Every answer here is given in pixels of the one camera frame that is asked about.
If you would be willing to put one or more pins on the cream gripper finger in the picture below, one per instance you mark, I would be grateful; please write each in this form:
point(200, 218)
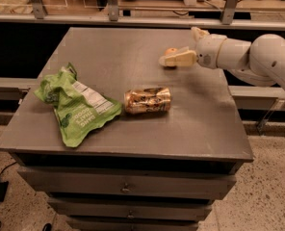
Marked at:
point(198, 33)
point(176, 59)

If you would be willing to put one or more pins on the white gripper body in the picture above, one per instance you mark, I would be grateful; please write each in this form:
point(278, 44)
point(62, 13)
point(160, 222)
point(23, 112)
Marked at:
point(207, 52)

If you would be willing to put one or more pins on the orange fruit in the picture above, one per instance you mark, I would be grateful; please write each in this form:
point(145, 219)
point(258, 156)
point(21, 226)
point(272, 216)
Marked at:
point(170, 57)

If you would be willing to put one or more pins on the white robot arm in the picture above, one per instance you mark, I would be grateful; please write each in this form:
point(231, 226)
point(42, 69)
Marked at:
point(260, 63)

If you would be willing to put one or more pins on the green rice chip bag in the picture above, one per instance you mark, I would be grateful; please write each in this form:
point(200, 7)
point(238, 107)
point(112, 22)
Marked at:
point(77, 108)

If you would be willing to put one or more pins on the crushed gold soda can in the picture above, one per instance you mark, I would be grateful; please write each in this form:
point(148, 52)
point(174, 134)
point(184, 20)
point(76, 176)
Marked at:
point(147, 100)

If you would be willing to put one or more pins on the grey drawer cabinet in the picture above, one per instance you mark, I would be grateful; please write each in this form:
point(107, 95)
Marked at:
point(176, 163)

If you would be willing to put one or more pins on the top drawer knob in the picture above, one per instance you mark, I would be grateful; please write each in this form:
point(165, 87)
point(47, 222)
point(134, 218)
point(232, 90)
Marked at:
point(125, 188)

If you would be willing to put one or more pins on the drawer knob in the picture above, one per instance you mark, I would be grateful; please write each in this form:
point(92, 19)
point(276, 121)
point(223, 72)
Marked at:
point(130, 214)
point(125, 188)

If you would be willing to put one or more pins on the metal railing frame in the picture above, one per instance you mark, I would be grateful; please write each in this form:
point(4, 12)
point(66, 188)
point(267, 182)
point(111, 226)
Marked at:
point(217, 14)

